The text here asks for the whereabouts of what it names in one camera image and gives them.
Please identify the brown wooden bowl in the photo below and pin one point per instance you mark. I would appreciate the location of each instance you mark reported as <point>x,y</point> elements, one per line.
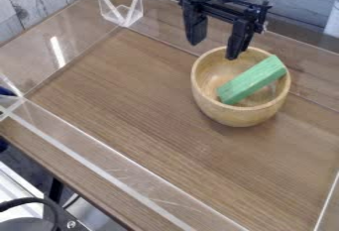
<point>221,106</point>

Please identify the black table leg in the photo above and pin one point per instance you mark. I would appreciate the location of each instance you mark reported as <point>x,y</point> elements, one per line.
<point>57,190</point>

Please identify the green wooden block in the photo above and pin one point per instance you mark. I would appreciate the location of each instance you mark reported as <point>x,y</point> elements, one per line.
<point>254,79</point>

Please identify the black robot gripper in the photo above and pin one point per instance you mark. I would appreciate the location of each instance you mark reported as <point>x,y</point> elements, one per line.
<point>246,15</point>

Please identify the black metal bracket with screw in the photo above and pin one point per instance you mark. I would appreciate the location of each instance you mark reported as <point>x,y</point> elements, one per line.
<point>69,223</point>

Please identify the clear acrylic tray wall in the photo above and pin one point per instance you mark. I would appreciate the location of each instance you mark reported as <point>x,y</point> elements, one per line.
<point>102,111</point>

